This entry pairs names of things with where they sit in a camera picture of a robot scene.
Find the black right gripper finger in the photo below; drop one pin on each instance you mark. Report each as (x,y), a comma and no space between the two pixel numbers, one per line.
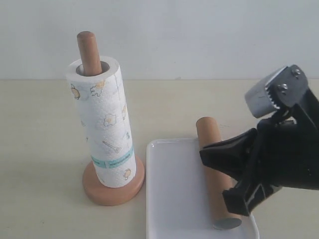
(230,156)
(252,189)

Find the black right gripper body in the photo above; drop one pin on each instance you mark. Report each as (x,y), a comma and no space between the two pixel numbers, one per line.
(284,153)

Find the brown cardboard tube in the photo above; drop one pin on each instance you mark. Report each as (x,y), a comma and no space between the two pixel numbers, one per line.
(216,182)

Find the printed white paper towel roll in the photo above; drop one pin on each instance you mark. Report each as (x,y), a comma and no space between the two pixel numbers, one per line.
(101,105)

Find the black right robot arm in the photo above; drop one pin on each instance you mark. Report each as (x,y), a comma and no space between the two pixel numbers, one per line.
(315,99)

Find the wooden paper towel holder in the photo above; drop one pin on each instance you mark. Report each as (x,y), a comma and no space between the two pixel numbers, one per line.
(94,189)

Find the white rectangular plastic tray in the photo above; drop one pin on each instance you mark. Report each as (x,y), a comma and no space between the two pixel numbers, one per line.
(176,198)

